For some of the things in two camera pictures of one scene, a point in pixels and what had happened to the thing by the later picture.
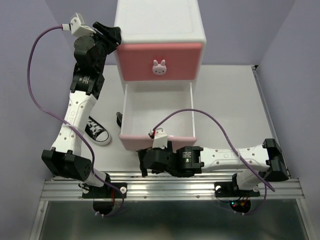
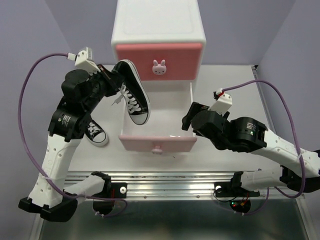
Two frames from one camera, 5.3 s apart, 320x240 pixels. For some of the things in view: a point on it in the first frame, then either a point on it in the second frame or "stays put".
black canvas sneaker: [119, 118] -> [134, 93]
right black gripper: [142, 152] -> [195, 108]
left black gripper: [113, 35] -> [113, 80]
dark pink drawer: [159, 62] stays put
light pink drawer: [148, 106] stays put
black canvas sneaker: [97, 133] stays put
